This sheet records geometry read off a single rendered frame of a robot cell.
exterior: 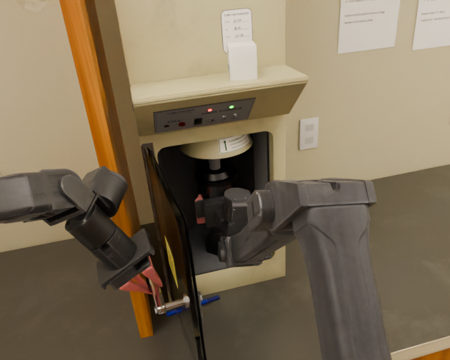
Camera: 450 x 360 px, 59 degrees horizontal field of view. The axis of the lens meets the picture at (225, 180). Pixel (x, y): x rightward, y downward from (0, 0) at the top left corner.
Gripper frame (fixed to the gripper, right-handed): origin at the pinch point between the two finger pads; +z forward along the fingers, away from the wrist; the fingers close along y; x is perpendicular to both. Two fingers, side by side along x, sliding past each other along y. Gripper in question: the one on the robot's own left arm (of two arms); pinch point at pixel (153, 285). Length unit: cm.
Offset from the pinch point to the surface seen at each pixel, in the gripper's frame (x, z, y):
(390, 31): -57, 18, -96
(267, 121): -19.7, -2.6, -36.8
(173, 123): -16.4, -16.1, -19.7
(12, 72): -68, -34, 8
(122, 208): -13.7, -8.9, -1.9
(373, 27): -58, 14, -91
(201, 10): -21, -29, -36
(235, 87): -9.6, -17.7, -32.3
